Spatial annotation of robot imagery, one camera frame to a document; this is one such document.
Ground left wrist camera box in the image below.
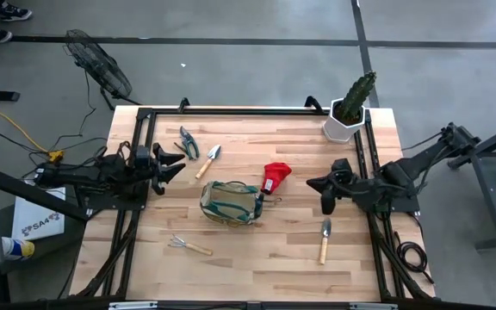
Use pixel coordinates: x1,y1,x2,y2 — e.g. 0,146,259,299
135,145,152,170

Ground wide trowel wooden handle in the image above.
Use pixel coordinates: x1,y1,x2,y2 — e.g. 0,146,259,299
195,144,222,181

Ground white printed cardboard box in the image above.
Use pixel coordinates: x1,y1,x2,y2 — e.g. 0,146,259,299
10,185,67,242

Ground green handled pruning shears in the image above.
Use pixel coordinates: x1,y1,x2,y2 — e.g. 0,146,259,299
173,125,201,162

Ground white hexagonal plant pot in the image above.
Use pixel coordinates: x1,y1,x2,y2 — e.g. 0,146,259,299
321,97,368,145

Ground red gardening glove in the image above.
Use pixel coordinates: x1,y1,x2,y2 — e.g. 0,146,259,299
260,161,294,195

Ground silver frame bracket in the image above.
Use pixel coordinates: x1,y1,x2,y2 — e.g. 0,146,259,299
350,302,399,310
108,301,158,310

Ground hand rake wooden handle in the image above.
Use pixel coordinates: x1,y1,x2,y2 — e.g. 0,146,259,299
168,233,214,257

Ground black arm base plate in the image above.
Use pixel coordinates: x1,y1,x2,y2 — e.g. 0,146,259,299
357,178,421,214
75,184,148,212

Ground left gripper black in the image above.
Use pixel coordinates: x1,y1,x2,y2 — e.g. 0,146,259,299
133,142,188,196

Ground black metal desk frame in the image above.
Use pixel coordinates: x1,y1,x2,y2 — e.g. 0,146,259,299
448,118,496,251

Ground green cactus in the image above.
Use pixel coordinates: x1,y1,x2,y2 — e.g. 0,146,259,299
338,71,378,124

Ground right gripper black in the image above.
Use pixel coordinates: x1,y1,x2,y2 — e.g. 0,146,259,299
306,173,355,215

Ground narrow trowel wooden handle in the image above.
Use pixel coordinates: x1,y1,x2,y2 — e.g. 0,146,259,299
319,217,332,266

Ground black floor fan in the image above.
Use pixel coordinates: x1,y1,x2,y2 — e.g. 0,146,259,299
62,28,141,111

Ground coiled black cable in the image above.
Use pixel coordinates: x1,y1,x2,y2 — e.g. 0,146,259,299
394,230,435,285

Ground black aluminium table frame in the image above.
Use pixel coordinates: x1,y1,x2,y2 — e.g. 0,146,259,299
69,105,437,310

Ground yellow extension cable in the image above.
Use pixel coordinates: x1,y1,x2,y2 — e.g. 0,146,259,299
0,84,66,169

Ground beige green canvas gardening bag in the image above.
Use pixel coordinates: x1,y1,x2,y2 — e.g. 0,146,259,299
199,180,266,227

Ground white yellow blue canister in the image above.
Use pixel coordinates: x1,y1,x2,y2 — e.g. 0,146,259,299
0,235,36,262

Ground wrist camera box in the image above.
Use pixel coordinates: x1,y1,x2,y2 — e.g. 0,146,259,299
332,158,353,177
135,145,152,170

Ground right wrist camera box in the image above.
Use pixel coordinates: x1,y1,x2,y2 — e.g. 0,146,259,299
332,158,353,177

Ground black metal stand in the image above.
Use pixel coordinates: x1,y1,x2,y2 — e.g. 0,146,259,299
0,158,92,305

